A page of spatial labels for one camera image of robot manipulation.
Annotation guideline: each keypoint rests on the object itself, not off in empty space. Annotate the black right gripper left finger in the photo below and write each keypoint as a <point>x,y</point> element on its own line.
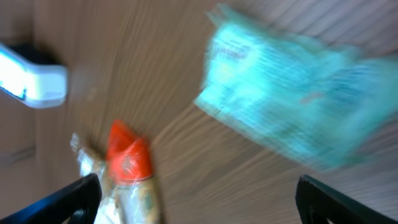
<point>75,203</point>

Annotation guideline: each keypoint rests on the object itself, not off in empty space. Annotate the orange spaghetti package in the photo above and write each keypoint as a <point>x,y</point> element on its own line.
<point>132,174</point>

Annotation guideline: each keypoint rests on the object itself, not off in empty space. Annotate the white barcode scanner stand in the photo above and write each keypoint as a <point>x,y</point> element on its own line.
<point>35,78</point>

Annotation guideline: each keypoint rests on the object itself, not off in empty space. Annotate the teal wipes packet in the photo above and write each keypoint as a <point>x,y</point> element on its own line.
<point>309,102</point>

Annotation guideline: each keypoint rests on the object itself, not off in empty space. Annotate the beige cookie pouch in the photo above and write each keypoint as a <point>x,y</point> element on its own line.
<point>90,162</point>

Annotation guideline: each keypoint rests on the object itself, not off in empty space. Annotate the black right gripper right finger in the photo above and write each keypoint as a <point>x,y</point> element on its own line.
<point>319,203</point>

